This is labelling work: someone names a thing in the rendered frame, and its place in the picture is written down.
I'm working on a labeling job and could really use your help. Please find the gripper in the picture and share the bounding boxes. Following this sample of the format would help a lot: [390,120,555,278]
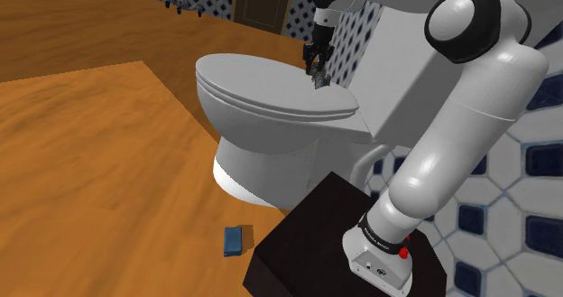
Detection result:
[302,23,335,76]

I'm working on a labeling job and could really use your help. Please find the small dark grey object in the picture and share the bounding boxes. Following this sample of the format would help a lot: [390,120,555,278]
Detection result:
[311,70,330,91]

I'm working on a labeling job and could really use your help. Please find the white toilet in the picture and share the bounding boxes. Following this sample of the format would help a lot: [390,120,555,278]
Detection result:
[194,0,448,211]

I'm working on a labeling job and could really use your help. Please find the brown wooden door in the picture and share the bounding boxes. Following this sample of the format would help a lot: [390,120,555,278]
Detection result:
[231,0,299,36]

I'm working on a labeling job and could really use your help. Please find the dark robot stand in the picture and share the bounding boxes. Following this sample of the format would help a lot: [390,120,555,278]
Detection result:
[242,171,448,297]

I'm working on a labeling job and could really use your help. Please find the small blue box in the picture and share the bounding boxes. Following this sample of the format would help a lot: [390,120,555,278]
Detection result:
[223,226,244,258]

